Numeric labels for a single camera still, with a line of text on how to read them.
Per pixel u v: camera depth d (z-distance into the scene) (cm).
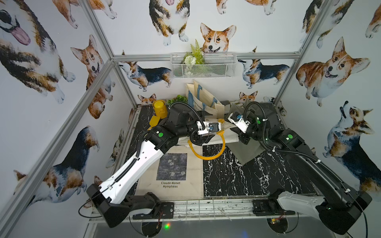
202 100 109
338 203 39
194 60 82
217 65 92
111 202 37
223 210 75
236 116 58
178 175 84
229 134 78
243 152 91
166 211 73
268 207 69
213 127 52
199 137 57
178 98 103
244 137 61
